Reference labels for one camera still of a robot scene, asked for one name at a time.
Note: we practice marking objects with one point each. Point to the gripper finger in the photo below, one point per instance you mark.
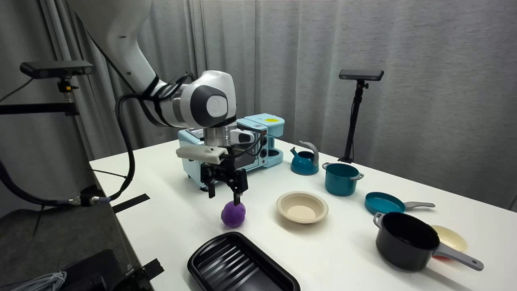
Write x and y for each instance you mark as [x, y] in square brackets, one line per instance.
[238, 188]
[211, 189]

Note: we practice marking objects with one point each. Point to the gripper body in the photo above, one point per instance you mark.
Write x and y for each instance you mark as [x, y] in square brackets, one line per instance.
[221, 171]

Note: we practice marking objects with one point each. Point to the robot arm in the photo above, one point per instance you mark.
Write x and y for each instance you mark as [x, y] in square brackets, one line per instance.
[133, 60]

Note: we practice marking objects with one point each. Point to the purple plushie ball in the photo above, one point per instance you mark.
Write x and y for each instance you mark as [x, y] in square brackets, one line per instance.
[233, 215]

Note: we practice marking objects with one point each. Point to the white bowl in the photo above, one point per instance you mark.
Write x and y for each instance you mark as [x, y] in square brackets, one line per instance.
[302, 207]

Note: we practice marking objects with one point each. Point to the light blue toy breakfast station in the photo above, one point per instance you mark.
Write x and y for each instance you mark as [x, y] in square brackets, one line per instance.
[266, 139]

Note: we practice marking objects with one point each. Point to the teal toy kettle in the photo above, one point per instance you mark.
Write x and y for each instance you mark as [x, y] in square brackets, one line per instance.
[303, 163]

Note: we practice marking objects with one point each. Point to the black ridged tray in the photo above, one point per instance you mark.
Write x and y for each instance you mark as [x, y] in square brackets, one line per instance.
[238, 264]

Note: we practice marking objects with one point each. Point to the black tape strip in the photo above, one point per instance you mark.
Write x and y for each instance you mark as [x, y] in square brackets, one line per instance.
[131, 203]
[152, 268]

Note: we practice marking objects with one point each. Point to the teal pot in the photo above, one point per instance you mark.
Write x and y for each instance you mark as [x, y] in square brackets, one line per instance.
[340, 181]

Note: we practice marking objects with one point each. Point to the teal frying pan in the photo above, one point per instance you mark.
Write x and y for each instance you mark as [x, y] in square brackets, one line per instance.
[383, 203]

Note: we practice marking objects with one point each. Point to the grey curtain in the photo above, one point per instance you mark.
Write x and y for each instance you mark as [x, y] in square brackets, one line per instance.
[424, 81]

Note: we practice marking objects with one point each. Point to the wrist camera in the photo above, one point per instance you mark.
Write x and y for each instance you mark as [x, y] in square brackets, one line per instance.
[200, 153]

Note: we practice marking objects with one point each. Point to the camera on tripod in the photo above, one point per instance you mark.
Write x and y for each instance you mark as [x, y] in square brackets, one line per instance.
[360, 75]

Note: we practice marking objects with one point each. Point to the camera on mount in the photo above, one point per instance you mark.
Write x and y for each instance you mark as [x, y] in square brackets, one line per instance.
[56, 68]

